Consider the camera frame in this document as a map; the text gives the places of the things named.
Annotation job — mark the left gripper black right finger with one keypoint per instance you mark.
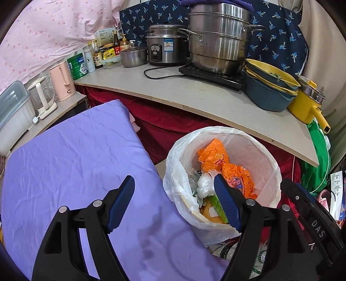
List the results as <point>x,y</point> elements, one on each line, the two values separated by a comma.
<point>288,256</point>

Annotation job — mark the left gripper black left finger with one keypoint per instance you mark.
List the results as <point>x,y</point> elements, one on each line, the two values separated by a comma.
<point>60,255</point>

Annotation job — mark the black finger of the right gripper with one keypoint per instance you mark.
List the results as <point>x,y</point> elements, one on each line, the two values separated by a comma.
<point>310,212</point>
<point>321,197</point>

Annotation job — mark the green yellow snack wrapper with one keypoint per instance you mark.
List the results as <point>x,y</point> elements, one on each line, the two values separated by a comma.
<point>213,211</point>

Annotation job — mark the orange wrapper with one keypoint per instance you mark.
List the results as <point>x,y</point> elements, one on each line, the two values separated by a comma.
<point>238,177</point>

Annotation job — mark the white paper towel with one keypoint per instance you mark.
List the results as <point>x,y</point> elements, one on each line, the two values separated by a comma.
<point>206,184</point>

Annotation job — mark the red orange plastic bag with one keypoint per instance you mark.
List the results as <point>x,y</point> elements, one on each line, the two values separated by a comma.
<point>213,156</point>

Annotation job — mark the trash bin with white bag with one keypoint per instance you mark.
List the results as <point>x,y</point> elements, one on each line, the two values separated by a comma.
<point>195,159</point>

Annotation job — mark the green plastic bag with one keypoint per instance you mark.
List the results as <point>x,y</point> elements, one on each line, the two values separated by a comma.
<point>314,179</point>

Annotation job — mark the yellow electric pot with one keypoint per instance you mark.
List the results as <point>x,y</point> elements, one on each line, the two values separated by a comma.
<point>307,104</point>

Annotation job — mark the purple tablecloth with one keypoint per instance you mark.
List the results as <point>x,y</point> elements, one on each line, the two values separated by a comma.
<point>79,161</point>

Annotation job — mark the stacked blue yellow basins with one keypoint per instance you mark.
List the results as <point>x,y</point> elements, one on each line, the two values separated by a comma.
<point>267,86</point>

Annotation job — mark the black induction cooker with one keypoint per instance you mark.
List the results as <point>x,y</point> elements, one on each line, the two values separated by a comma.
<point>234,81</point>

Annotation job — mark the dish rack with grey lid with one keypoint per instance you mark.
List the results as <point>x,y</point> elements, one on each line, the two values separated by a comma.
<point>17,114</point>

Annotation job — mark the navy floral cloth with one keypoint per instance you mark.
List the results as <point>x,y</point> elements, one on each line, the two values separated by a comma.
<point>281,44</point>

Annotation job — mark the red fabric under counter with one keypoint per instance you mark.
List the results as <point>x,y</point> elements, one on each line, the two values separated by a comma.
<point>160,126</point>

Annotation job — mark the clear white electric kettle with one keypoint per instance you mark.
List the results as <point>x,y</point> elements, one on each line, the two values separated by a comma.
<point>42,97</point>

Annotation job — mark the pink electric kettle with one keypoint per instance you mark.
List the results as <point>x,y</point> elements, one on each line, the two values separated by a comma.
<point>62,81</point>

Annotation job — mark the large steel steamer pot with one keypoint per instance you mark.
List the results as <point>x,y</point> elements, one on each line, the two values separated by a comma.
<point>219,35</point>

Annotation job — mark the curved grey countertop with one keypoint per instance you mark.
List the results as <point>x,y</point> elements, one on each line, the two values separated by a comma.
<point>220,104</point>

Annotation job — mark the green tin can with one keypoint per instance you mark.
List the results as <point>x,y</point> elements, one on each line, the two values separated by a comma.
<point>77,66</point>

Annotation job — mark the white bottle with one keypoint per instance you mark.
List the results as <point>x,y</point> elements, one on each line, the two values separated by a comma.
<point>89,60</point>

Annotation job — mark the dark soy sauce bottle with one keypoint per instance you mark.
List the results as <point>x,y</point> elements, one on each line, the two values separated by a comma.
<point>97,55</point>

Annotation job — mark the purple cloth on steamer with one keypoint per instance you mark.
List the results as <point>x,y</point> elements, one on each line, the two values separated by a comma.
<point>239,3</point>

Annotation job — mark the steel rice cooker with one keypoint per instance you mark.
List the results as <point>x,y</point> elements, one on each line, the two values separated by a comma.
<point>166,45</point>

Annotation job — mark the small steel pot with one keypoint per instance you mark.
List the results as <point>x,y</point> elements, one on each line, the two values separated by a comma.
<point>134,57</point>

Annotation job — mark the pink floral sheet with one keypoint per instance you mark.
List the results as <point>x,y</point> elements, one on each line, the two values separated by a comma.
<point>48,31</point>

